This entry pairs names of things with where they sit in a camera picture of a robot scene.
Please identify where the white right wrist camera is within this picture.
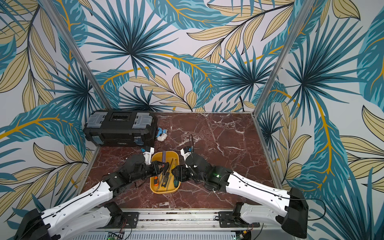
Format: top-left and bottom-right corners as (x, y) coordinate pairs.
(180, 146), (193, 163)

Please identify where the aluminium left corner post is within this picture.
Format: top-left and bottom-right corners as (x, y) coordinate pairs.
(41, 0), (113, 110)

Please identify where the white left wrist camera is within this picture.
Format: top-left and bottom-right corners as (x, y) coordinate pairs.
(141, 147), (155, 165)

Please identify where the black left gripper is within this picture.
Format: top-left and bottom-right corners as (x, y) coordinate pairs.
(131, 160), (168, 183)

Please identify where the black yellow-dotted screwdriver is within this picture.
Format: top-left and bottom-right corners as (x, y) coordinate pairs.
(161, 163), (173, 189)

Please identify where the aluminium corner post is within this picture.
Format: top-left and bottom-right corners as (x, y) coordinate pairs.
(253, 1), (315, 120)
(41, 0), (113, 110)

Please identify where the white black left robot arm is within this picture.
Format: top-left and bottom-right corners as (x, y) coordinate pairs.
(13, 155), (170, 240)

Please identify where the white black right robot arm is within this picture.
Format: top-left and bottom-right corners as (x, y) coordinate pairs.
(171, 153), (309, 239)

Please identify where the aluminium right corner post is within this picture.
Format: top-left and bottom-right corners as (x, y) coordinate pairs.
(253, 1), (315, 120)

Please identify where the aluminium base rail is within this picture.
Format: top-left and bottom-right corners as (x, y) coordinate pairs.
(77, 204), (294, 240)

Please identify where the black plastic toolbox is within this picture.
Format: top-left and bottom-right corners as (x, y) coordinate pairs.
(83, 110), (158, 147)

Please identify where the blue white small object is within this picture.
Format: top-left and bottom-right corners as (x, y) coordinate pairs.
(156, 128), (168, 142)

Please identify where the yellow plastic storage box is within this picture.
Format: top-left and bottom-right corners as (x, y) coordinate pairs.
(150, 151), (181, 195)

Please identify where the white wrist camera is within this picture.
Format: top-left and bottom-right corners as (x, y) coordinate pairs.
(180, 146), (193, 163)
(141, 147), (155, 165)

